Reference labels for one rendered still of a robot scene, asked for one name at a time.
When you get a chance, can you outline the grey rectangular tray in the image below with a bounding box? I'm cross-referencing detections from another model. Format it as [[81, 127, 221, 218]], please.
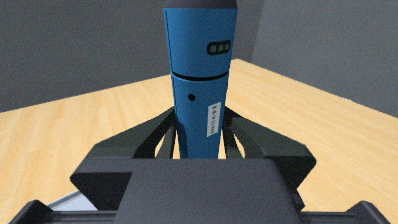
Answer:
[[46, 190, 97, 211]]

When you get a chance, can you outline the blue electric screwdriver barrel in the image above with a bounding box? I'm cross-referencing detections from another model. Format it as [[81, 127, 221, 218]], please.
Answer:
[[163, 0, 238, 158]]

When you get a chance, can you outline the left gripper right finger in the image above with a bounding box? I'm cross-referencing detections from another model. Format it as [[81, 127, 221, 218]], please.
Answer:
[[222, 106, 317, 190]]

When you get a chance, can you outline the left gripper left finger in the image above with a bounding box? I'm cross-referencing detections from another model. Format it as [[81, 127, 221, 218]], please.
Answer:
[[84, 106, 177, 159]]

